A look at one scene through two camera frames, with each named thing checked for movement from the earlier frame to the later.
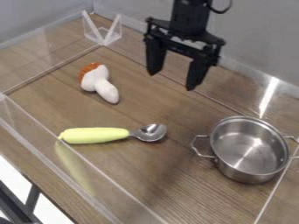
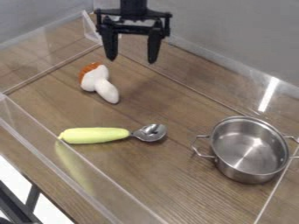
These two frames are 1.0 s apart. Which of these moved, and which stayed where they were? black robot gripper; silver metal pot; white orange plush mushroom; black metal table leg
Moved: black robot gripper
Stayed: white orange plush mushroom; silver metal pot; black metal table leg
